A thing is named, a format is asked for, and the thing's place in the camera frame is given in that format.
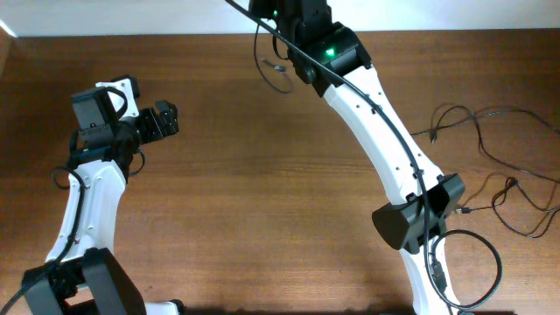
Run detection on black cable bundle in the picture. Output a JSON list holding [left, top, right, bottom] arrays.
[[253, 24, 295, 95]]

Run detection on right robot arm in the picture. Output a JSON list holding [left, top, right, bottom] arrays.
[[248, 1, 465, 314]]

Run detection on long black USB cable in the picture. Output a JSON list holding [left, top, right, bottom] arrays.
[[410, 103, 560, 185]]

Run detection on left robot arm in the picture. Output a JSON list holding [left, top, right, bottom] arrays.
[[21, 86, 184, 314]]

